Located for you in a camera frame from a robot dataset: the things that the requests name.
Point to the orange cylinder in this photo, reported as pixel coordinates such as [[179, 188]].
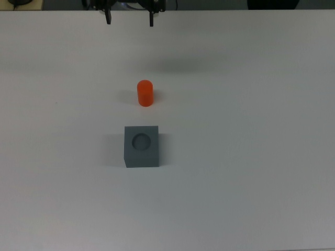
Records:
[[145, 94]]

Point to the grey block with round hole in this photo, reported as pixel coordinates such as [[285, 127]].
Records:
[[141, 154]]

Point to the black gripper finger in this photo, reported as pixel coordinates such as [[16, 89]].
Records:
[[151, 18], [108, 17]]

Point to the black rounded object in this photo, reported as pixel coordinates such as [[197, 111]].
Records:
[[273, 4]]

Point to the small dark object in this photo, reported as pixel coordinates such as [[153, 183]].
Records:
[[18, 2]]

